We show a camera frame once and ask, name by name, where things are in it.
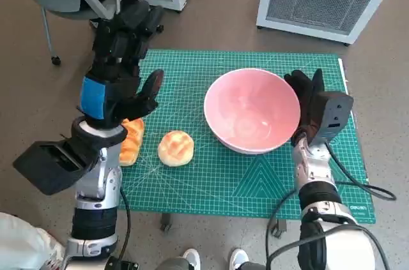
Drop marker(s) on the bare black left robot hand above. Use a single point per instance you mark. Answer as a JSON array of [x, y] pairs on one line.
[[118, 91]]

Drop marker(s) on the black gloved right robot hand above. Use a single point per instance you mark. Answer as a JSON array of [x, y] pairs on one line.
[[305, 97]]

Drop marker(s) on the long orange bread loaf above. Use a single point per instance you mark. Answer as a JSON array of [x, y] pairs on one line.
[[132, 145]]

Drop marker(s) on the pink bowl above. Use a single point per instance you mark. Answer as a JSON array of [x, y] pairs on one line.
[[249, 107]]

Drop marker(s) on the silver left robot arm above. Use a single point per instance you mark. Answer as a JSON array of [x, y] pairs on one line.
[[99, 184]]

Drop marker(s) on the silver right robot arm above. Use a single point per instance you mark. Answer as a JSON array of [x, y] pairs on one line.
[[313, 168]]

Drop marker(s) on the round bread bun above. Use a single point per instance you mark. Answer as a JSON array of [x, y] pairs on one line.
[[175, 148]]

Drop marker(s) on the green cutting mat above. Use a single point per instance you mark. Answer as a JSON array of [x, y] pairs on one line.
[[191, 187]]

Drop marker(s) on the table leg caster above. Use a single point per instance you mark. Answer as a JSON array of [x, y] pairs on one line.
[[278, 228], [167, 222]]

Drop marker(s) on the white shoe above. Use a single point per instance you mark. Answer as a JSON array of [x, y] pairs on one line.
[[191, 258], [239, 258]]

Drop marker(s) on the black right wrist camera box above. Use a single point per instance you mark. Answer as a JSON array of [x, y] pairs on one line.
[[335, 113]]

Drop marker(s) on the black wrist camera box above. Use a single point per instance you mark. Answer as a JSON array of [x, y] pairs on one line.
[[54, 164], [335, 113]]

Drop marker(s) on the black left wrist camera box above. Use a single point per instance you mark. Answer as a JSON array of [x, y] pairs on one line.
[[54, 164]]

